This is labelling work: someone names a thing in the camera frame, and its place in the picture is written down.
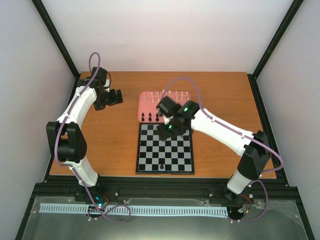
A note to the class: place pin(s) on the black rook chess piece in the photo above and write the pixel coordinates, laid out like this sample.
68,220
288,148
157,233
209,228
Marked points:
143,117

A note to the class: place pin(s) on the black white chessboard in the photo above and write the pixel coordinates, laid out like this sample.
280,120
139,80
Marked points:
176,153

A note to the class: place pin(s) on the pink plastic tray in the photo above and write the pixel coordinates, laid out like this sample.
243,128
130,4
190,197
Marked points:
180,97

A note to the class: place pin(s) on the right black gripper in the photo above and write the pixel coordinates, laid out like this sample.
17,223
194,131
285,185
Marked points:
164,134

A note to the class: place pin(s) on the black aluminium frame base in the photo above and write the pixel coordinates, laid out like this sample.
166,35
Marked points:
159,188

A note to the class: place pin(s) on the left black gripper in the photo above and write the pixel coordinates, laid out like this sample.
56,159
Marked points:
113,101

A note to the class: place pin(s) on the black knight chess piece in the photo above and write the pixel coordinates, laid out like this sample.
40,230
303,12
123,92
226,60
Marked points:
150,117

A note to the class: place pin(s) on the light blue slotted cable duct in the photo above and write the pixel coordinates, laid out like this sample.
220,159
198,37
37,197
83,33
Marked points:
137,210

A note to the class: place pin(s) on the black corner post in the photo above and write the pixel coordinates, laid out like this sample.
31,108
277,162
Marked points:
286,21
43,13

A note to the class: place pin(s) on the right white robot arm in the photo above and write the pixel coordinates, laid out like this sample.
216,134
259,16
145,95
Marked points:
251,147

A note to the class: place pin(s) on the left controller circuit board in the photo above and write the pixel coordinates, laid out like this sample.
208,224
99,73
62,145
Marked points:
102,201

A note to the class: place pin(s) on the right black corner post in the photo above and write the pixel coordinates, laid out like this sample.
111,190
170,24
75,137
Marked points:
286,21

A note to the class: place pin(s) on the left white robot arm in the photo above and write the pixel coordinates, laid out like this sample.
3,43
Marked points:
66,141

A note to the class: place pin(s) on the left black corner post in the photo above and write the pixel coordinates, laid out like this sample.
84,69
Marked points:
43,13

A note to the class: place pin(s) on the clear acrylic cover sheet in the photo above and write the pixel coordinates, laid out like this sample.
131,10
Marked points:
275,220

